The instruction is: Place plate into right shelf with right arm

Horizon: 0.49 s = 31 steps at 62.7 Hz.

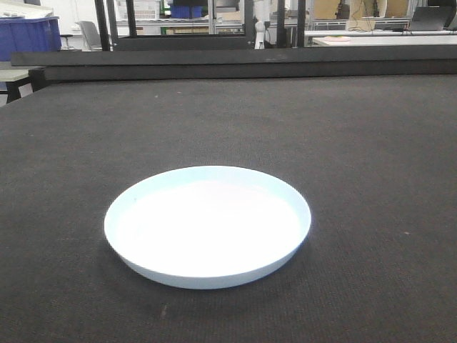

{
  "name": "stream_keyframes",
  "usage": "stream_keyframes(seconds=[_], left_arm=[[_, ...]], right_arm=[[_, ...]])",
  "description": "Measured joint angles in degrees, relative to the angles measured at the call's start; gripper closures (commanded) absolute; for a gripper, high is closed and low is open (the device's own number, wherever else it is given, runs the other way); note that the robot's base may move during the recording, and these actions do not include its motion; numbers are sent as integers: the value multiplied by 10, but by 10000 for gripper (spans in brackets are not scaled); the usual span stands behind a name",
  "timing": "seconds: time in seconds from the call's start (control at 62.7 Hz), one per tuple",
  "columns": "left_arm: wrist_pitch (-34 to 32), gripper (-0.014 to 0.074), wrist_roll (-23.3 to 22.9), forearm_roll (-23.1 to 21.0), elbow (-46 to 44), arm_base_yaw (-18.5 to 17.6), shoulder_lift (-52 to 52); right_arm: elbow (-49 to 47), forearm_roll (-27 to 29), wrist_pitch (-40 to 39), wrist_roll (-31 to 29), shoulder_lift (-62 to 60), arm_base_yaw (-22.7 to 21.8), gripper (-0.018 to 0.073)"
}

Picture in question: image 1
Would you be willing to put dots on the light blue round tray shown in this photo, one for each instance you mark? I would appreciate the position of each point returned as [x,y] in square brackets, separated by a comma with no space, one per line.
[207,227]

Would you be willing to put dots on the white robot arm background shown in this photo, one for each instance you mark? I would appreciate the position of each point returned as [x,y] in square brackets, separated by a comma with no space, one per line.
[261,15]

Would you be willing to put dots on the white background table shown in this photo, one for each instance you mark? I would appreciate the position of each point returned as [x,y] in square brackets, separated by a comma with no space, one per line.
[381,38]

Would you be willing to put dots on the grey office chair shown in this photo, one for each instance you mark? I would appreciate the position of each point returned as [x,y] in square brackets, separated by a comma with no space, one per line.
[90,35]

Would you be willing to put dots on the grey side table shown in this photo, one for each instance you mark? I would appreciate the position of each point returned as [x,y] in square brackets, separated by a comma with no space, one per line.
[13,78]

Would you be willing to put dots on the large blue plastic crate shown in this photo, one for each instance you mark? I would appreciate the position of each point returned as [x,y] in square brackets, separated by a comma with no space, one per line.
[29,35]

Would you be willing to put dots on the black metal frame rack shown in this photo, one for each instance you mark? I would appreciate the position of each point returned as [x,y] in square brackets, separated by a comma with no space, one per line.
[133,42]

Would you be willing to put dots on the black table edge rail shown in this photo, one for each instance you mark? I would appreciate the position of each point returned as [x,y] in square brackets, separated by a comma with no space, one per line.
[325,61]

